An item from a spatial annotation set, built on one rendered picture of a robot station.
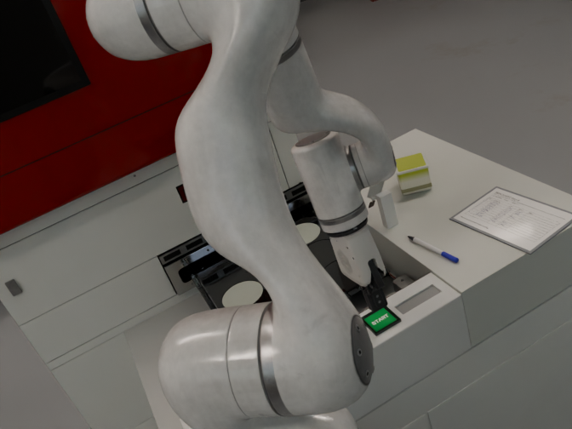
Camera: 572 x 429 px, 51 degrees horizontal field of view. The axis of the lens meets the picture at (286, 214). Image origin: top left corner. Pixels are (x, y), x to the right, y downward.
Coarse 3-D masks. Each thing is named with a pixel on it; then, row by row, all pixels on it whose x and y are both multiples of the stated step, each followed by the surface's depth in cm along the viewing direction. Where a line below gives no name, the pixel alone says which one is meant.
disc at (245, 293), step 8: (232, 288) 145; (240, 288) 144; (248, 288) 143; (256, 288) 142; (224, 296) 143; (232, 296) 142; (240, 296) 141; (248, 296) 140; (256, 296) 139; (224, 304) 140; (232, 304) 140; (240, 304) 139; (248, 304) 138
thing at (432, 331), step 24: (408, 288) 117; (432, 288) 116; (408, 312) 112; (432, 312) 110; (456, 312) 113; (384, 336) 109; (408, 336) 110; (432, 336) 113; (456, 336) 115; (384, 360) 110; (408, 360) 112; (432, 360) 115; (384, 384) 112; (408, 384) 115; (360, 408) 112
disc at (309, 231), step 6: (300, 228) 158; (306, 228) 157; (312, 228) 156; (318, 228) 155; (300, 234) 155; (306, 234) 155; (312, 234) 154; (318, 234) 153; (306, 240) 152; (312, 240) 152
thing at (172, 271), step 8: (304, 192) 164; (296, 200) 162; (304, 200) 163; (296, 208) 163; (200, 248) 156; (208, 248) 156; (184, 256) 155; (192, 256) 155; (200, 256) 156; (168, 264) 154; (176, 264) 154; (184, 264) 155; (168, 272) 154; (176, 272) 155; (176, 280) 156; (184, 280) 159; (176, 288) 157; (184, 288) 158; (192, 288) 159
